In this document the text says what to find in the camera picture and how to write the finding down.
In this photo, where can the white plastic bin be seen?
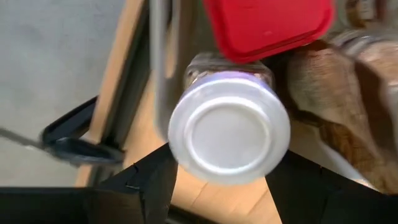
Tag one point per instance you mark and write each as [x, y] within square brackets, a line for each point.
[161, 62]

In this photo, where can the black aluminium table frame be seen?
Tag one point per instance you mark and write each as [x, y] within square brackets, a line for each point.
[133, 77]

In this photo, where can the white-capped spice jar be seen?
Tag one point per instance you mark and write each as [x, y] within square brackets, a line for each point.
[230, 130]

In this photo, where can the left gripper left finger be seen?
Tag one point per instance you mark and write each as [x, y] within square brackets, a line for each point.
[124, 202]

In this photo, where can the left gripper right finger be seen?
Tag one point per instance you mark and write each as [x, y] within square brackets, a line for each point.
[326, 199]

